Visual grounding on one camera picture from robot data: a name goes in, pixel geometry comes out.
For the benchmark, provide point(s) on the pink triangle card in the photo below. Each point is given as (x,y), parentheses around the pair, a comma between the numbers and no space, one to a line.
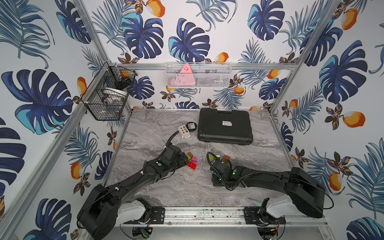
(185,77)

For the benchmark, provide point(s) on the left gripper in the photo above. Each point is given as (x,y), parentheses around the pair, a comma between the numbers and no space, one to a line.
(182,159)

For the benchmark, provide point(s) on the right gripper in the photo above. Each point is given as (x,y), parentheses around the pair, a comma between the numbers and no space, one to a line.
(215,184)

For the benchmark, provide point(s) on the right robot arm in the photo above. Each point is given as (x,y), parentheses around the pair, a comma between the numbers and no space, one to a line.
(306,193)

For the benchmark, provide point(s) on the white remote control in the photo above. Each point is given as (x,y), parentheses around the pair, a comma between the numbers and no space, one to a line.
(184,132)

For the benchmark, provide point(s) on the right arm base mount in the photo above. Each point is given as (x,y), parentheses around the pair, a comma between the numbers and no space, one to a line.
(259,216)

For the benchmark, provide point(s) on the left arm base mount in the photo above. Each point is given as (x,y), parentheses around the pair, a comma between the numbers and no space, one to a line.
(153,215)

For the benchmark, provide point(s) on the black round tape measure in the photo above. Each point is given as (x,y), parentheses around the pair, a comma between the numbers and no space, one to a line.
(191,126)

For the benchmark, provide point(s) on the clear wall tray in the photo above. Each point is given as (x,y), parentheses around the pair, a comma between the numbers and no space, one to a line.
(207,75)

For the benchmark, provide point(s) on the black plastic tool case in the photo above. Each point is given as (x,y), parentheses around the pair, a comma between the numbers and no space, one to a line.
(227,127)

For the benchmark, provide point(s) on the black wire basket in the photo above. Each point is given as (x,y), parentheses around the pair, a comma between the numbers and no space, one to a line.
(108,93)

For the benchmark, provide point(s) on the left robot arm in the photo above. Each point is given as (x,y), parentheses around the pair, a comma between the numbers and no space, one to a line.
(99,213)

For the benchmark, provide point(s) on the light green orange lego stack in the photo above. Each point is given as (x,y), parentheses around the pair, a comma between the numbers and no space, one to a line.
(212,158)

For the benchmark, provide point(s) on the red long lego brick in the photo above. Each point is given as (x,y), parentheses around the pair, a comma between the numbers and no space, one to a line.
(192,165)

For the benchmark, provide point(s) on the aluminium front rail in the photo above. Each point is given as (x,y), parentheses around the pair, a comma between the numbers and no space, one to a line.
(185,217)

